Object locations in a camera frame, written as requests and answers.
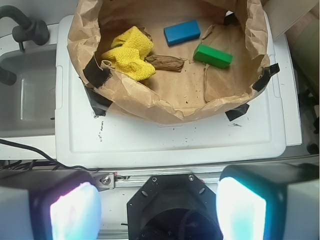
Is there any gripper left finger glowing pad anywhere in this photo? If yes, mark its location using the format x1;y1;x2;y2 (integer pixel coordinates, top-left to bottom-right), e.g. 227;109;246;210
0;170;102;240

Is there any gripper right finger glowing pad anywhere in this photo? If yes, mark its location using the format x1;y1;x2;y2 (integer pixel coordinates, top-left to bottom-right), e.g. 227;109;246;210
216;163;320;240

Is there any green block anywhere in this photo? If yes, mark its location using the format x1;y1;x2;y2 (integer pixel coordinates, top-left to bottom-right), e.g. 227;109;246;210
193;44;233;69

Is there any blue block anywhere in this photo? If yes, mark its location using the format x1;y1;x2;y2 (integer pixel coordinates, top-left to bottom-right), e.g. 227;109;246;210
163;20;201;47

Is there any white plastic lid tray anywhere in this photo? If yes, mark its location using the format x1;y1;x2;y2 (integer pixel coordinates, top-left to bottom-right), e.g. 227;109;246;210
55;15;286;168

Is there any grey sink basin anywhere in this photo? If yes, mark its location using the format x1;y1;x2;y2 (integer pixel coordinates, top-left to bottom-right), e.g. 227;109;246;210
0;44;57;138

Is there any brown paper bag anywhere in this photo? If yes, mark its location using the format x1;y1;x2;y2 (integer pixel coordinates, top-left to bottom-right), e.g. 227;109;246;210
67;0;271;125

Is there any brown bark piece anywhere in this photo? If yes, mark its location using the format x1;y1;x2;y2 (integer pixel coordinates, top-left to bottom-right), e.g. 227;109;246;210
145;54;185;72

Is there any yellow cloth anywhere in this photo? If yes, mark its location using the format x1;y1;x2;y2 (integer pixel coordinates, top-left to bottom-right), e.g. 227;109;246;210
101;26;156;81

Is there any black faucet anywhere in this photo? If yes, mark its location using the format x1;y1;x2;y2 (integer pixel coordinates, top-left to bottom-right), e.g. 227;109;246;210
0;5;50;52

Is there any aluminium frame rail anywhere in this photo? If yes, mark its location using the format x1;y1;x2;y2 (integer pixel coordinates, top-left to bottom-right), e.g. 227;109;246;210
90;165;225;191

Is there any black cable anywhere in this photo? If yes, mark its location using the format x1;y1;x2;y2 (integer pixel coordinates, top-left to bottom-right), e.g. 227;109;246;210
0;138;88;171

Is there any black octagonal mount plate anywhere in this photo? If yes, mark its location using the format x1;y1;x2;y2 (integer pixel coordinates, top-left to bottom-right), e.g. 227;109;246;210
126;174;224;240

